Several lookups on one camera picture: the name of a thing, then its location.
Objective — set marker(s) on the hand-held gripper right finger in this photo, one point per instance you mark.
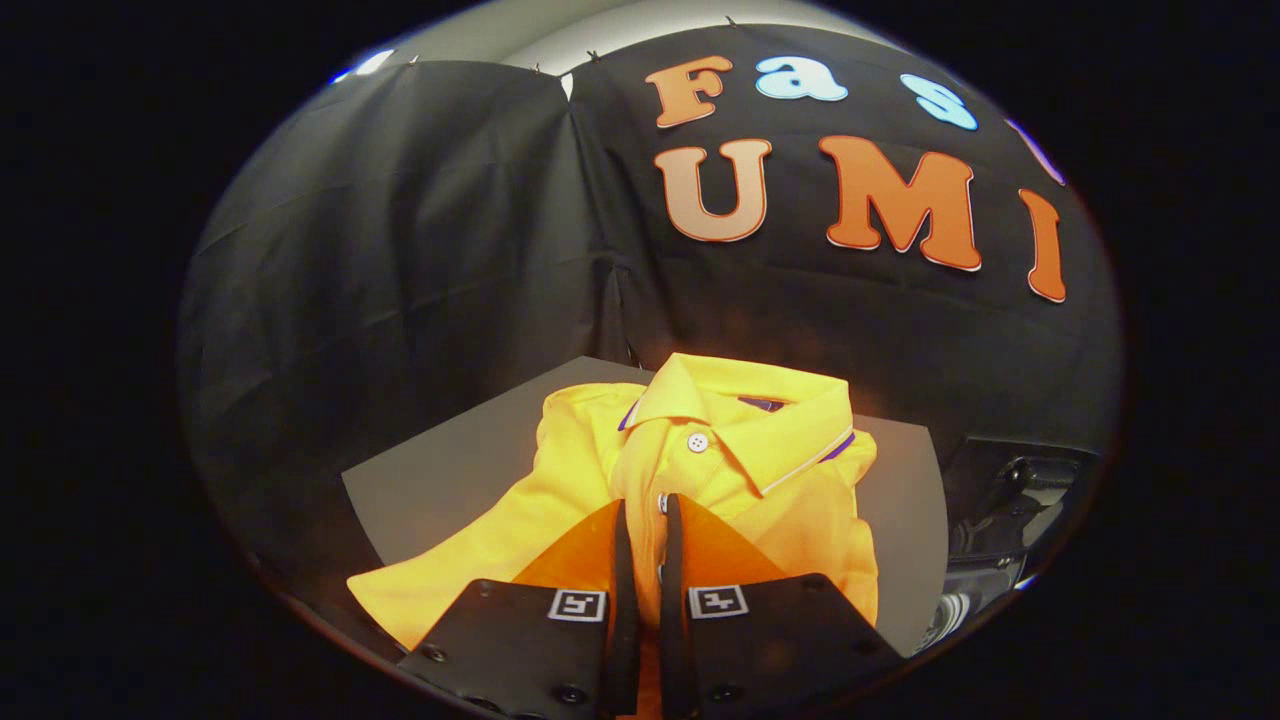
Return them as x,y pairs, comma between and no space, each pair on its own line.
675,600

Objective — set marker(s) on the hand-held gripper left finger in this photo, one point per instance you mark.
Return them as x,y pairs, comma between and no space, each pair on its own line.
623,600

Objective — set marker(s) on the yellow polo shirt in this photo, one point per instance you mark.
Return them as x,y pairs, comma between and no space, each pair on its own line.
740,450

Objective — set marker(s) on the dark grey washing machine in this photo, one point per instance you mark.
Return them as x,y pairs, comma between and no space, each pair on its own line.
1000,540

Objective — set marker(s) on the transparent washing machine lid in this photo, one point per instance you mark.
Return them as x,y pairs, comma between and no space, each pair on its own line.
1040,470

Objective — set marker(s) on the grey stand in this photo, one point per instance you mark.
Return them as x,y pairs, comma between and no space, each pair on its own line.
440,480

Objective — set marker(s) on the black backdrop cloth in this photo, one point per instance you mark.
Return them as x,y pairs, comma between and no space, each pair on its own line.
420,250

